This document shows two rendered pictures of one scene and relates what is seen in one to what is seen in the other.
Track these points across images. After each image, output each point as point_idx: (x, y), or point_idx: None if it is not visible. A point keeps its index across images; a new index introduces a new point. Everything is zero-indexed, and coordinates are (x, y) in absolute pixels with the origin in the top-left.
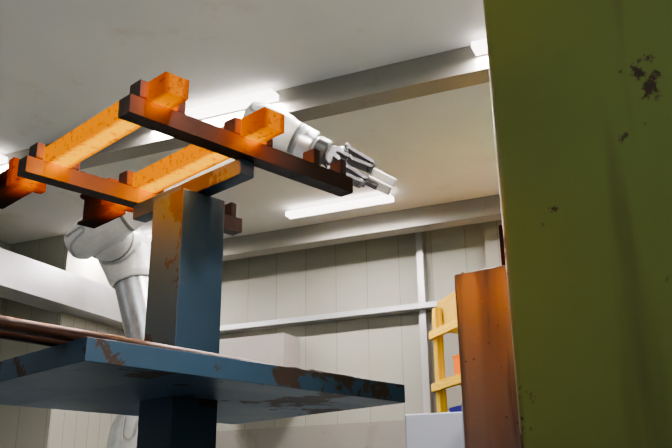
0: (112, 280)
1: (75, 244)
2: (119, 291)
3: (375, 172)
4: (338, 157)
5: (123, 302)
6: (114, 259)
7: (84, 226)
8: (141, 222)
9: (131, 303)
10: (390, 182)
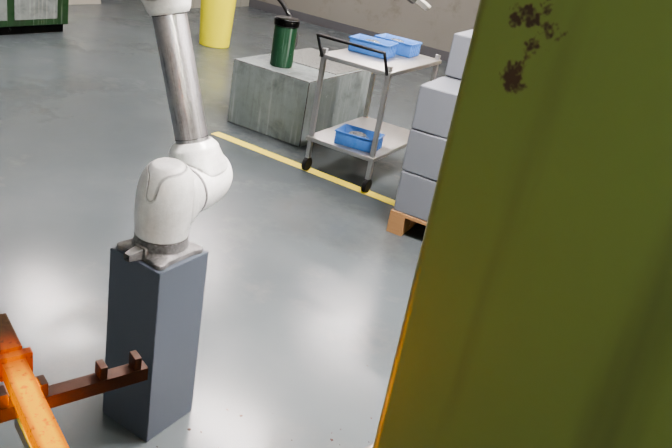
0: (148, 13)
1: None
2: (155, 26)
3: None
4: None
5: (158, 39)
6: None
7: None
8: None
9: (165, 43)
10: None
